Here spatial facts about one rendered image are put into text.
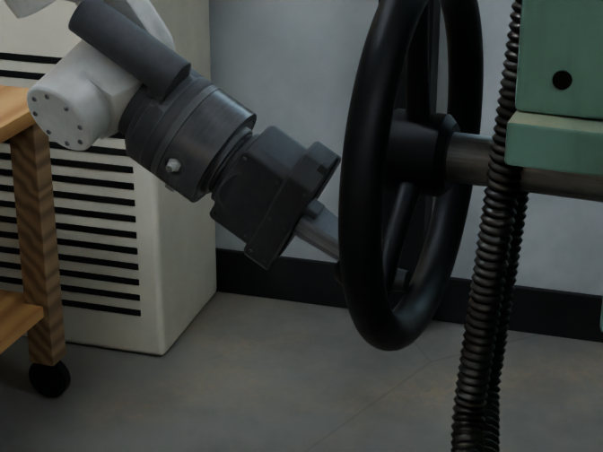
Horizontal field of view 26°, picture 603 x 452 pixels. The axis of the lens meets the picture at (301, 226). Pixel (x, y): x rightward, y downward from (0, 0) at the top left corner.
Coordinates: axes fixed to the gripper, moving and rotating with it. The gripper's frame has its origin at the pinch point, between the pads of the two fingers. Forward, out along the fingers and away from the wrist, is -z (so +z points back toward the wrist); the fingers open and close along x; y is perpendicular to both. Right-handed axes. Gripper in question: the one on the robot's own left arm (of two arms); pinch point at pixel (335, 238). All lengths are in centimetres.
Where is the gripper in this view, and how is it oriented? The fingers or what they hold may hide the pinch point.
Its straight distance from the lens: 104.4
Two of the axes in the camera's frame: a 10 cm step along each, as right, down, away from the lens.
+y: 4.3, -4.7, 7.7
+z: -8.1, -5.8, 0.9
